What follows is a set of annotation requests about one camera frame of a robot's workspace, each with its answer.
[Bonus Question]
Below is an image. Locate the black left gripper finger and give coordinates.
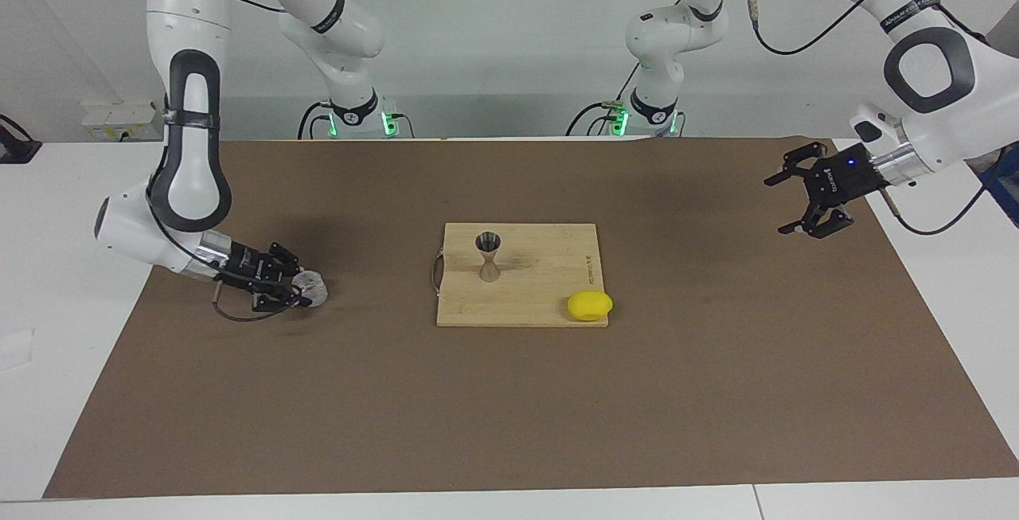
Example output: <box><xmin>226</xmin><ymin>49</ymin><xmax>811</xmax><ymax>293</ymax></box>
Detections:
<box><xmin>764</xmin><ymin>142</ymin><xmax>829</xmax><ymax>186</ymax></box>
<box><xmin>779</xmin><ymin>197</ymin><xmax>854</xmax><ymax>239</ymax></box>

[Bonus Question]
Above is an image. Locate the steel double jigger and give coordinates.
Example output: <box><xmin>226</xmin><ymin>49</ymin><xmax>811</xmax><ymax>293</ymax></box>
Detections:
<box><xmin>475</xmin><ymin>231</ymin><xmax>502</xmax><ymax>283</ymax></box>

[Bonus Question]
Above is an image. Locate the blue crate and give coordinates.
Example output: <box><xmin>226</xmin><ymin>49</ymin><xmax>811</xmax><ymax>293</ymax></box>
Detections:
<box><xmin>987</xmin><ymin>150</ymin><xmax>1019</xmax><ymax>226</ymax></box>

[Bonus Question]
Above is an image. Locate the white tape patch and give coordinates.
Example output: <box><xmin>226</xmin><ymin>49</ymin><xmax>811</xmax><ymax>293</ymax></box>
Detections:
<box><xmin>0</xmin><ymin>329</ymin><xmax>37</xmax><ymax>370</ymax></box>

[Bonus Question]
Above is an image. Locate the yellow lemon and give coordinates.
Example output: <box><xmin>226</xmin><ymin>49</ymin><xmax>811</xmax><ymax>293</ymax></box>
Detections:
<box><xmin>567</xmin><ymin>291</ymin><xmax>615</xmax><ymax>323</ymax></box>

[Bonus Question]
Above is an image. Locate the brown paper table mat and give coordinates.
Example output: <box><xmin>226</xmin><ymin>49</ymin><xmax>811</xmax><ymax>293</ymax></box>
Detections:
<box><xmin>44</xmin><ymin>136</ymin><xmax>1019</xmax><ymax>498</ymax></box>

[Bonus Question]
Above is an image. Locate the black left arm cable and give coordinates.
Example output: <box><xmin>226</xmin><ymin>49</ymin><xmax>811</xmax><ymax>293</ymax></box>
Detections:
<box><xmin>744</xmin><ymin>0</ymin><xmax>1008</xmax><ymax>236</ymax></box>

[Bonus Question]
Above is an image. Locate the white wall power socket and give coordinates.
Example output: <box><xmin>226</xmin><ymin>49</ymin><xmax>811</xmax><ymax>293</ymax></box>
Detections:
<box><xmin>82</xmin><ymin>102</ymin><xmax>168</xmax><ymax>141</ymax></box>

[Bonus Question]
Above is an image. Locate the black base power cable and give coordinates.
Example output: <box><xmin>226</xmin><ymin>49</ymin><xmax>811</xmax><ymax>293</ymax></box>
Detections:
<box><xmin>565</xmin><ymin>100</ymin><xmax>630</xmax><ymax>137</ymax></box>

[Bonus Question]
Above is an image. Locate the bamboo cutting board, metal handle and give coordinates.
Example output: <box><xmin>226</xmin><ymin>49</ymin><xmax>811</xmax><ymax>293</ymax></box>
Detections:
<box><xmin>430</xmin><ymin>222</ymin><xmax>610</xmax><ymax>328</ymax></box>

